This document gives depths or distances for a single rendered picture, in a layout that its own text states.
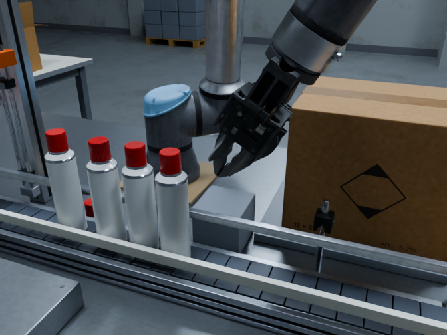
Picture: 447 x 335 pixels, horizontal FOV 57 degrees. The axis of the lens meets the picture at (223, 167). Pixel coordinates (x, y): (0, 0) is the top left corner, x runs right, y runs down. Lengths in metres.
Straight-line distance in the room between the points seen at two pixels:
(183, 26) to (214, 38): 6.64
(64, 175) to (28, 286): 0.19
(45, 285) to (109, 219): 0.14
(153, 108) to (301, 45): 0.57
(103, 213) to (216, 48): 0.45
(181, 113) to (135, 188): 0.36
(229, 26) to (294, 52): 0.48
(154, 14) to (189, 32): 0.74
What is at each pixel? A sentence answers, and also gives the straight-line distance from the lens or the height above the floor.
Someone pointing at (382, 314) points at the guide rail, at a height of 0.91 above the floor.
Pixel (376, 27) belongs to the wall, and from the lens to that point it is 7.52.
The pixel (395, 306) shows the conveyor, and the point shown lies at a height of 0.88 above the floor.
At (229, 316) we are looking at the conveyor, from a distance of 0.70.
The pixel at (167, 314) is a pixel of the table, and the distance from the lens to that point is 0.72.
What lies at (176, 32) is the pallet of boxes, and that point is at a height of 0.25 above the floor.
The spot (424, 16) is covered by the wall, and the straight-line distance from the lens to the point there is 7.48.
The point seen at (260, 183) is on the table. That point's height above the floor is 0.83.
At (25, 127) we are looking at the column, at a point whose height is 1.02.
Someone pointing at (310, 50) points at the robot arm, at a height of 1.26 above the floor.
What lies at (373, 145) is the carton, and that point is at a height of 1.07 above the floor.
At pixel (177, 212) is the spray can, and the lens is 0.66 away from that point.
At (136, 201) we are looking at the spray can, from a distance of 0.69.
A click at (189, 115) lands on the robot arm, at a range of 1.00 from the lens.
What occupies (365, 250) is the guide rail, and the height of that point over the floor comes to 0.96.
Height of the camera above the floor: 1.34
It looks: 26 degrees down
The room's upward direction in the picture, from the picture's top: straight up
